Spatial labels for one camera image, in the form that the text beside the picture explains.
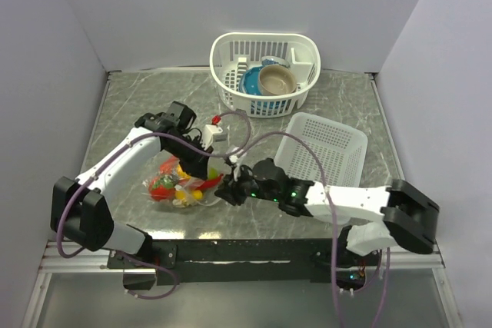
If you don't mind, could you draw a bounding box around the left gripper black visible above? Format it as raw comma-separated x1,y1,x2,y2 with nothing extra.
165,135,214,181

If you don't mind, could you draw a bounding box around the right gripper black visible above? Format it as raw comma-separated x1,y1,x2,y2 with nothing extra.
214,163,281,207

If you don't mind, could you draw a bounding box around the fake red chili pepper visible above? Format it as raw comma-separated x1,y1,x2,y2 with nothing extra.
191,174,224,191

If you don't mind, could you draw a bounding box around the clear zip top bag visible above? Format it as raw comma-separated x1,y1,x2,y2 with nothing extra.
143,156,224,208

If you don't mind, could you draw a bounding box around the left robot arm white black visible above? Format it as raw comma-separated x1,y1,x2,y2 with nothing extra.
51,101,211,268

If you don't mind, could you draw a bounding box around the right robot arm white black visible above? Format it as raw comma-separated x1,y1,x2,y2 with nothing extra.
214,158,440,266

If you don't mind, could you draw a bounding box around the fake orange carrot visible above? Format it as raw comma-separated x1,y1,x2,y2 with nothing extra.
159,157,179,174

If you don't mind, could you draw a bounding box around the fake yellow pear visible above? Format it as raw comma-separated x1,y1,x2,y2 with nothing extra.
172,187,204,207

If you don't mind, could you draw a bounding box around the blue plate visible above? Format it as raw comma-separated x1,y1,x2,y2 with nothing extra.
239,66,264,96

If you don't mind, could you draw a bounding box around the white dish rack basket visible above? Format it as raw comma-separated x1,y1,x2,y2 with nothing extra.
209,32,321,118

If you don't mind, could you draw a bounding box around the beige bowl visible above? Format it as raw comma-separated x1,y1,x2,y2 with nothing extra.
258,65,297,96

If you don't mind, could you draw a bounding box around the white perforated tray basket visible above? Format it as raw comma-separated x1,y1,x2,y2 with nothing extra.
274,112,368,187

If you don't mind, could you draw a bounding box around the blue patterned white bowl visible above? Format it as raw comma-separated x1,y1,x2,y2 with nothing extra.
261,55,291,68

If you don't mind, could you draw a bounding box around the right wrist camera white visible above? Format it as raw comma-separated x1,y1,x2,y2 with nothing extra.
225,146,244,181

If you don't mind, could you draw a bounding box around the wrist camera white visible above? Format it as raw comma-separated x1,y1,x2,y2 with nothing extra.
201,124,228,149
225,146,244,181

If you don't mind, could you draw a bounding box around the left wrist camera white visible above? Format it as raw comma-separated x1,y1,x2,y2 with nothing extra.
201,124,228,149

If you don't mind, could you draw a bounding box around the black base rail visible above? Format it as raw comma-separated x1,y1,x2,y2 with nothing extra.
107,238,380,290

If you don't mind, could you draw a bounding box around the aluminium frame rail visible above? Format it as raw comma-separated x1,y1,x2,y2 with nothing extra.
21,241,128,328

